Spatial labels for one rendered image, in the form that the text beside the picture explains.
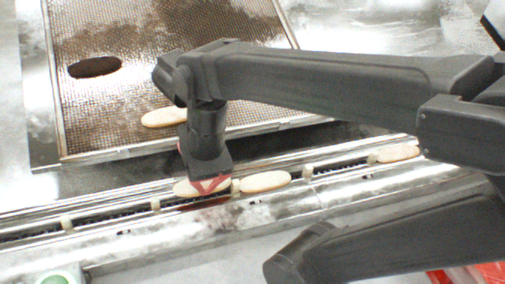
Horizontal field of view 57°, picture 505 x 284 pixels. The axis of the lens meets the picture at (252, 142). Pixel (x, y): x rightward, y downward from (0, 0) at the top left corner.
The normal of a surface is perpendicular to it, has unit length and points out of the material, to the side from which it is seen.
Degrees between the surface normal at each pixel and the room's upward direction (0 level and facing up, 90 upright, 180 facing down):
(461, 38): 10
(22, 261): 0
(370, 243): 88
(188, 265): 0
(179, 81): 90
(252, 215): 0
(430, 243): 88
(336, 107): 93
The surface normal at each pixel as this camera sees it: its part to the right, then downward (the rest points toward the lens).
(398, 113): -0.79, 0.46
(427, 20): 0.16, -0.52
